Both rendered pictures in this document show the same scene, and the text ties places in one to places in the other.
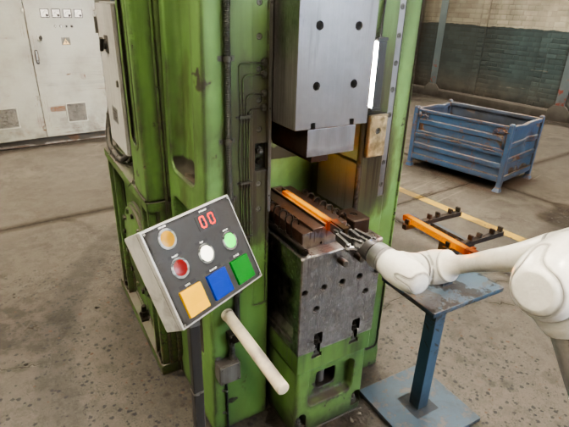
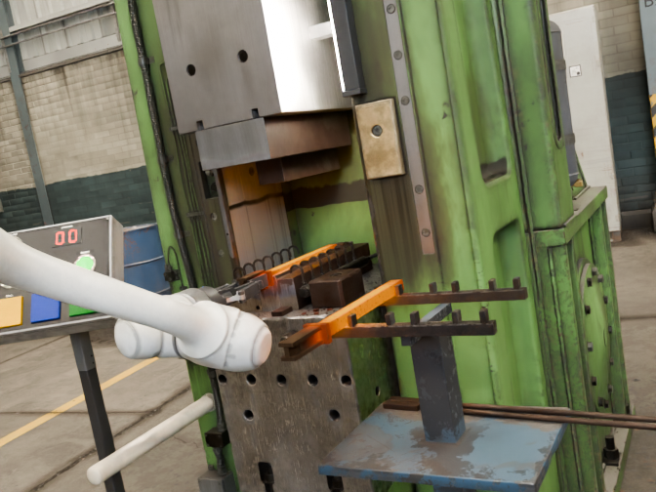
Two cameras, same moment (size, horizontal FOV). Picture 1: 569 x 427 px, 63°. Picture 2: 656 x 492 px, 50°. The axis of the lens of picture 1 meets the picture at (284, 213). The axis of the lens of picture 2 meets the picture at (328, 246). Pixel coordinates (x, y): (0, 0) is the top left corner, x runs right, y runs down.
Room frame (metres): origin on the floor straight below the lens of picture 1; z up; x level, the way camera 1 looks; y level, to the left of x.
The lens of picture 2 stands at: (0.89, -1.68, 1.27)
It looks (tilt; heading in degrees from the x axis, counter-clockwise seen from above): 8 degrees down; 60
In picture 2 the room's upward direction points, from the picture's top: 10 degrees counter-clockwise
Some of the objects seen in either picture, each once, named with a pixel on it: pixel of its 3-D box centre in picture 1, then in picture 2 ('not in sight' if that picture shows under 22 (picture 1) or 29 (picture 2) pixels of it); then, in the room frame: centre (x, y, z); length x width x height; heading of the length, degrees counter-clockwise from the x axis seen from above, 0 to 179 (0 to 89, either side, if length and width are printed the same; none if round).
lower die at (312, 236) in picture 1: (295, 213); (304, 273); (1.73, -0.05, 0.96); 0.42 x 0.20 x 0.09; 31
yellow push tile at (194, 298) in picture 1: (194, 299); (8, 312); (1.04, 0.24, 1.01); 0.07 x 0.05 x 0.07; 146
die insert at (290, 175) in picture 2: (298, 143); (300, 165); (1.78, -0.05, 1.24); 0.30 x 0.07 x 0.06; 31
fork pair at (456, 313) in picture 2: (474, 219); (488, 298); (1.71, -0.77, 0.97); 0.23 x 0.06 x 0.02; 30
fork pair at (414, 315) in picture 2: (453, 224); (424, 301); (1.65, -0.67, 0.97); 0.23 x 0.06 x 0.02; 30
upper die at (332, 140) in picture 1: (299, 127); (279, 139); (1.73, -0.05, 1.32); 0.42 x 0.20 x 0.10; 31
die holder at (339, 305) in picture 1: (302, 265); (341, 367); (1.77, -0.09, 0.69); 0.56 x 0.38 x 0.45; 31
